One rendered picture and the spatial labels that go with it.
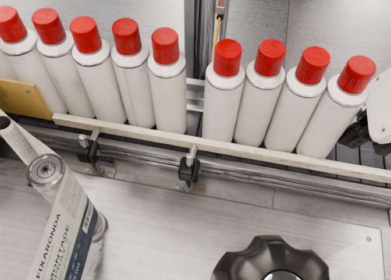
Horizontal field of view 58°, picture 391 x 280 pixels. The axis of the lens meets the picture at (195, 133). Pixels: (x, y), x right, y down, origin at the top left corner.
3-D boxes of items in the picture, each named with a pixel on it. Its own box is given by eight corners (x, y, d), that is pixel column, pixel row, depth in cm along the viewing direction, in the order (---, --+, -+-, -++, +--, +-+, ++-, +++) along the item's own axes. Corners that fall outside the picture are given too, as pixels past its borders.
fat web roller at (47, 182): (69, 238, 50) (13, 185, 34) (81, 208, 52) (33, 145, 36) (100, 245, 49) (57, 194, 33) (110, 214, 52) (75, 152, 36)
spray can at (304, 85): (259, 151, 58) (290, 64, 40) (267, 126, 60) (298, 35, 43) (291, 161, 57) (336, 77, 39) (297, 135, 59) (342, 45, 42)
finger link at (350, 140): (369, 117, 48) (336, 138, 53) (371, 137, 46) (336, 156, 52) (388, 125, 48) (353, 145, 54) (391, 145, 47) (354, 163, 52)
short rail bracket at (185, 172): (178, 195, 59) (176, 162, 48) (182, 179, 60) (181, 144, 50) (197, 199, 58) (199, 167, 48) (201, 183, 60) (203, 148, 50)
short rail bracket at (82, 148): (87, 178, 60) (67, 142, 50) (99, 146, 63) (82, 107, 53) (106, 181, 60) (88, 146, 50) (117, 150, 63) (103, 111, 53)
